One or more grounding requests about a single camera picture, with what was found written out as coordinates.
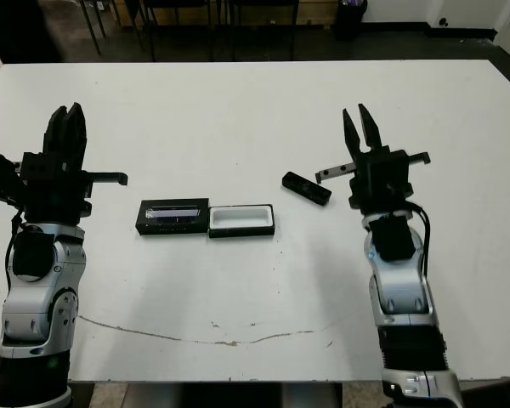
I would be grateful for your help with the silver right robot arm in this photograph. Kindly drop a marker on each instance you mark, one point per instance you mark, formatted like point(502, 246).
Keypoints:
point(401, 293)

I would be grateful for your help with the black trash bin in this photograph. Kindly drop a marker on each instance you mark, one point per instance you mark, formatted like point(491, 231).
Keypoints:
point(352, 19)

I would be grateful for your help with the black box lid with window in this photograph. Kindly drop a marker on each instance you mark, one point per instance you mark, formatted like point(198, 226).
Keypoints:
point(172, 214)

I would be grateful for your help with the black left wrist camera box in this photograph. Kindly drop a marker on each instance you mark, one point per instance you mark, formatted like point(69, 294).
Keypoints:
point(2, 178)

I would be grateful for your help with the black box base white insert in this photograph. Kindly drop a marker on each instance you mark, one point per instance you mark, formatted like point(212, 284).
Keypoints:
point(240, 219)

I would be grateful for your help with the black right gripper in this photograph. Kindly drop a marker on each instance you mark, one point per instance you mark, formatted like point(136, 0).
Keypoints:
point(382, 178)

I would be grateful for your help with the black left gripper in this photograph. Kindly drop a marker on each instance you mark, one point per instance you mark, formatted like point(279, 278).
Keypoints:
point(55, 195)

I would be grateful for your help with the black bar-shaped camera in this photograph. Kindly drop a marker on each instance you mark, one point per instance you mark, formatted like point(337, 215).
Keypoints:
point(306, 189)

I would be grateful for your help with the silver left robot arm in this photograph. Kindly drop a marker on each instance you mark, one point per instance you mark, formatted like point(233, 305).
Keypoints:
point(30, 297)

